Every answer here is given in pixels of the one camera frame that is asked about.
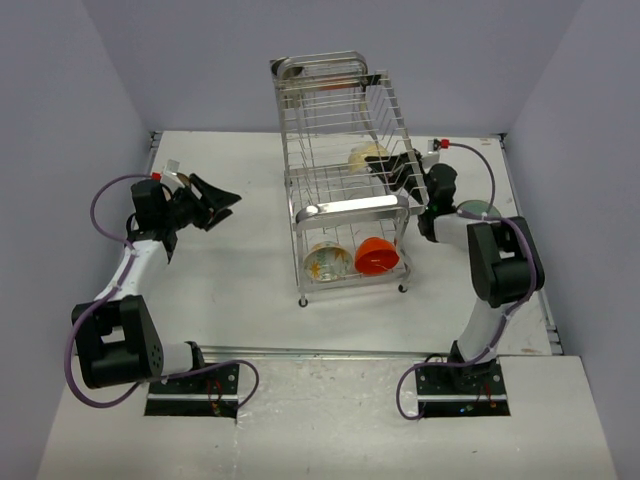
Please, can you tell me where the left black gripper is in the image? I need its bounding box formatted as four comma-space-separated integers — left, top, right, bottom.
161, 174, 240, 232

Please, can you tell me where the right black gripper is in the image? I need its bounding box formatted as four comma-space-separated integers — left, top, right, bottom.
366, 150, 433, 210

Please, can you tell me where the yellow blue patterned bowl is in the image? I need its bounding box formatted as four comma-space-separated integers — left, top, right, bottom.
347, 141, 389, 174

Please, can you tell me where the white bowl orange star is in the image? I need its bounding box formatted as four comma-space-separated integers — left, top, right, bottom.
303, 241, 353, 282

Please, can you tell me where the brown ribbed bowl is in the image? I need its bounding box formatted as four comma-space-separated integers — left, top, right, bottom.
175, 172, 191, 189

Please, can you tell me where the mint green floral bowl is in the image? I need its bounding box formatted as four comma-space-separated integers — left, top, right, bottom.
457, 200, 501, 218

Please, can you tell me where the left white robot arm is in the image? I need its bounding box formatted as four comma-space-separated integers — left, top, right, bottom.
66, 174, 241, 393

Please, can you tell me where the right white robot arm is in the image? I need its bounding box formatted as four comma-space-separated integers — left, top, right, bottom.
417, 163, 544, 393

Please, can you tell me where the steel cutlery holder cup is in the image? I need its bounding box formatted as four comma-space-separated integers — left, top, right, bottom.
270, 57, 304, 110

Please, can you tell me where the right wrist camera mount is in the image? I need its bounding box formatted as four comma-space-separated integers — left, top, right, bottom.
423, 138, 450, 163

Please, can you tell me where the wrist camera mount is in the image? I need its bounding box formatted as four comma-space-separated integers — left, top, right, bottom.
151, 159, 183, 191
423, 138, 450, 163

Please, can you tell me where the steel wire dish rack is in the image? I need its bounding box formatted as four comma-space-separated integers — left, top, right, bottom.
276, 51, 426, 307

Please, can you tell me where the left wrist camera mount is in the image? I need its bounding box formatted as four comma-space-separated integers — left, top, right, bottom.
151, 159, 183, 191

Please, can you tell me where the aluminium table rail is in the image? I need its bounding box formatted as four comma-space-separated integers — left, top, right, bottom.
201, 345, 430, 359

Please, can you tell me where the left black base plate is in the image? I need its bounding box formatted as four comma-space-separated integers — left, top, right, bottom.
144, 364, 240, 419

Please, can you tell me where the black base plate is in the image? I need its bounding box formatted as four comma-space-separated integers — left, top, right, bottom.
414, 354, 511, 419
144, 364, 240, 419

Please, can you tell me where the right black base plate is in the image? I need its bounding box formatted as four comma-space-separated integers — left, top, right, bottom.
414, 354, 511, 419

